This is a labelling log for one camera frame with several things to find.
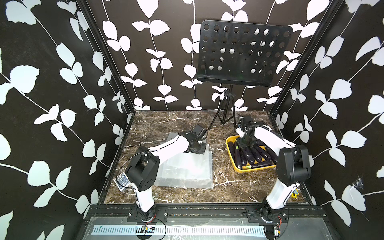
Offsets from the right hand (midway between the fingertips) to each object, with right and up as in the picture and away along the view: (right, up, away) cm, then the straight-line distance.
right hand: (241, 142), depth 93 cm
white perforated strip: (-37, -40, -23) cm, 59 cm away
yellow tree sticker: (+25, -27, -13) cm, 39 cm away
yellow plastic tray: (0, -15, -9) cm, 18 cm away
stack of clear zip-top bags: (-33, -17, -3) cm, 37 cm away
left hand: (-25, -3, -4) cm, 25 cm away
